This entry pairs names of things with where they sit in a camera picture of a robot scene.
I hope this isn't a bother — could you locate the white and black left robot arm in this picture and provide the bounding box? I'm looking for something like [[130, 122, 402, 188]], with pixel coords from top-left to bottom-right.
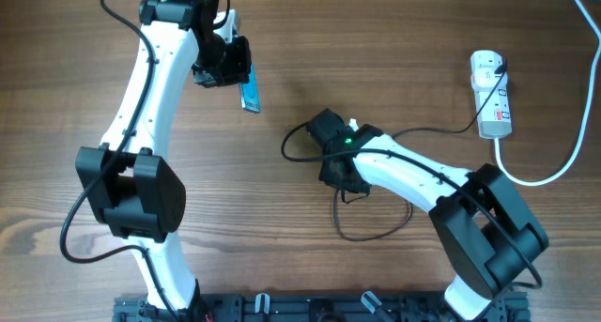
[[76, 0, 260, 319]]

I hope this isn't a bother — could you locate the white charger adapter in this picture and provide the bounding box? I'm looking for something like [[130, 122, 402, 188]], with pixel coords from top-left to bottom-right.
[[471, 64, 505, 89]]

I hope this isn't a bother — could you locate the white power strip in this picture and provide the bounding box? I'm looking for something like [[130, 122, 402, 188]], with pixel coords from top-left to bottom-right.
[[470, 50, 512, 140]]

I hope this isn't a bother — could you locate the blue smartphone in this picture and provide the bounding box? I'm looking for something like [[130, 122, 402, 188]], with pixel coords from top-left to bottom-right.
[[239, 66, 261, 114]]

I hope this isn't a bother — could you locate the white power cord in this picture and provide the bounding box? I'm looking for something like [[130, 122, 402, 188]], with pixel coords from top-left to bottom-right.
[[492, 0, 601, 188]]

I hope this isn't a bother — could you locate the black charging cable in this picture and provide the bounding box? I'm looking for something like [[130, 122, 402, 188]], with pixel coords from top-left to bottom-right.
[[331, 61, 509, 242]]

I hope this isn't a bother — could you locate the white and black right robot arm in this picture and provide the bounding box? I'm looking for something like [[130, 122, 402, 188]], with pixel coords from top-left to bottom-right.
[[306, 109, 549, 320]]

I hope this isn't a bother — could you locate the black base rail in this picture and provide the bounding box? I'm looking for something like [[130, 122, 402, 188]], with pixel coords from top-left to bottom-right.
[[112, 292, 532, 322]]

